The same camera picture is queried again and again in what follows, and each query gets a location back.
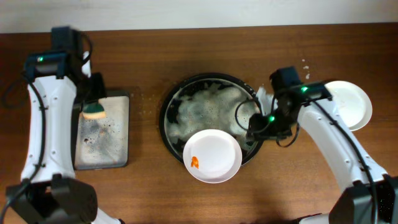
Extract left black cable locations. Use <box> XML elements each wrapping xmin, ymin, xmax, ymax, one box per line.
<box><xmin>0</xmin><ymin>73</ymin><xmax>47</xmax><ymax>224</ymax></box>

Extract pinkish white plate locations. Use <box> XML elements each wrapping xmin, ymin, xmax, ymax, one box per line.
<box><xmin>183</xmin><ymin>129</ymin><xmax>243</xmax><ymax>184</ymax></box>

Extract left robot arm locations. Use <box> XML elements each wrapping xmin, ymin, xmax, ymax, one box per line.
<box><xmin>4</xmin><ymin>26</ymin><xmax>117</xmax><ymax>223</ymax></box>

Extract rectangular black soap tray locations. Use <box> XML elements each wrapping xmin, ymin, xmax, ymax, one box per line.
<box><xmin>72</xmin><ymin>90</ymin><xmax>130</xmax><ymax>170</ymax></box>

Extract black cable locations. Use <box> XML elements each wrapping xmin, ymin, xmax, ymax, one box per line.
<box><xmin>0</xmin><ymin>73</ymin><xmax>47</xmax><ymax>224</ymax></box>
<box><xmin>234</xmin><ymin>98</ymin><xmax>301</xmax><ymax>148</ymax></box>

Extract green yellow sponge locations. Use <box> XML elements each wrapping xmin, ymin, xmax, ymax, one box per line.
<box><xmin>82</xmin><ymin>102</ymin><xmax>106</xmax><ymax>119</ymax></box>

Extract right black cable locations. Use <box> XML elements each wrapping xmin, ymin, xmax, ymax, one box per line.
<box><xmin>234</xmin><ymin>98</ymin><xmax>301</xmax><ymax>148</ymax></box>

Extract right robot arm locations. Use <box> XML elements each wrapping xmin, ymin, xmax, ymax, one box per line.
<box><xmin>246</xmin><ymin>67</ymin><xmax>397</xmax><ymax>224</ymax></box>

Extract round black tray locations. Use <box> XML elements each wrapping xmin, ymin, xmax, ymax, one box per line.
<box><xmin>159</xmin><ymin>73</ymin><xmax>263</xmax><ymax>165</ymax></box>

